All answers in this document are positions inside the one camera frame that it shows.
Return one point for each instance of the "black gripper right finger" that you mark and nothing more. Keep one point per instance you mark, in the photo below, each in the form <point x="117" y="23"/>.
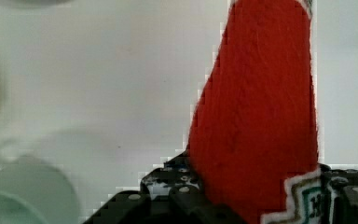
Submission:
<point x="340" y="195"/>

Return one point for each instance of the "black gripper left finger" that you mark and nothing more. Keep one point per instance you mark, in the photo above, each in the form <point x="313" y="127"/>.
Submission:
<point x="172" y="194"/>

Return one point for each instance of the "red felt ketchup bottle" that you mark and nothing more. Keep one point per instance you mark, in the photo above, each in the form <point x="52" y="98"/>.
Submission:
<point x="253" y="138"/>

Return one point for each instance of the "grey round plate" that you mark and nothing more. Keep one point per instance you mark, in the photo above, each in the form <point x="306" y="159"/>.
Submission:
<point x="32" y="3"/>

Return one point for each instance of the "light green cup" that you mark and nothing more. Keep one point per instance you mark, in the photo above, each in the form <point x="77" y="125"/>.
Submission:
<point x="34" y="192"/>

